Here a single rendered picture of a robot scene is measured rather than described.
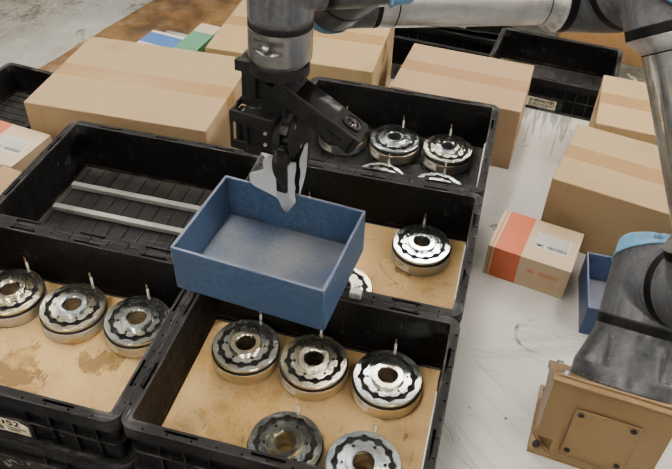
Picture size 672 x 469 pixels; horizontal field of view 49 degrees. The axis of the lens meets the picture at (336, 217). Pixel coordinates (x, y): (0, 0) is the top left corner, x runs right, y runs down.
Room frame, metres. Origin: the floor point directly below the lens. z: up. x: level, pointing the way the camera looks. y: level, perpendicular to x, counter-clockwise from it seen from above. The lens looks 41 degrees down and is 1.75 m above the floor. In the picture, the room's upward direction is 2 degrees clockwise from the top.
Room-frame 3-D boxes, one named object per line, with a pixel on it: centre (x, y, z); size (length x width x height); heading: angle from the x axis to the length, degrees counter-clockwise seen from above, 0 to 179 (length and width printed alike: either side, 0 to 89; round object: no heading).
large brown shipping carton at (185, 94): (1.41, 0.43, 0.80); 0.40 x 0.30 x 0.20; 78
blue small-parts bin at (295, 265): (0.68, 0.08, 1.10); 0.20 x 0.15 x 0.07; 71
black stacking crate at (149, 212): (1.01, 0.36, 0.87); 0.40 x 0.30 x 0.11; 77
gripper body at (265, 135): (0.77, 0.08, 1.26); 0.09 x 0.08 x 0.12; 70
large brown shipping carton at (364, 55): (1.66, 0.09, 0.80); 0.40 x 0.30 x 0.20; 78
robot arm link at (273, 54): (0.77, 0.07, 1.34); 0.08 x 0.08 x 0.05
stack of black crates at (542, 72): (2.14, -0.68, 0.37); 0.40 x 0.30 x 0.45; 71
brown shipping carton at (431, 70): (1.55, -0.29, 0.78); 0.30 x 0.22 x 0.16; 72
